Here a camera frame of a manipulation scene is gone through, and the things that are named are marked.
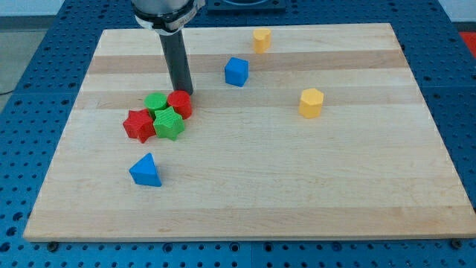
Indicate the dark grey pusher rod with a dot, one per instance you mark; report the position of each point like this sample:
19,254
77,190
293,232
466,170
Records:
176,59

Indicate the red cylinder block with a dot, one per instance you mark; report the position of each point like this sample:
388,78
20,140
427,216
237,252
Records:
181,103

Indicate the green cylinder block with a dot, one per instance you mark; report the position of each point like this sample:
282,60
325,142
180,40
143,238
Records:
155,102

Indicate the green star block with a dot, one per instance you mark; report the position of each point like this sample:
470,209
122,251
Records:
168,123

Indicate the red star block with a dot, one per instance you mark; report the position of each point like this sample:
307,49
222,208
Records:
139,124

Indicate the blue cube block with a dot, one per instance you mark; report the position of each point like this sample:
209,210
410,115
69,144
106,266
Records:
236,72

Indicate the yellow heart block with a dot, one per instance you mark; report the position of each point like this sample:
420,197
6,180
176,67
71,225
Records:
261,40

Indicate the blue triangle block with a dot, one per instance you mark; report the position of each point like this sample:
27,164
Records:
144,172

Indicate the yellow hexagon block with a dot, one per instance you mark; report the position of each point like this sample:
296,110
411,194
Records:
311,102

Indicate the wooden board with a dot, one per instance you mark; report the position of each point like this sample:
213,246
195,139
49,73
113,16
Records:
249,166

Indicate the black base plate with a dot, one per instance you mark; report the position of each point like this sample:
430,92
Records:
246,5

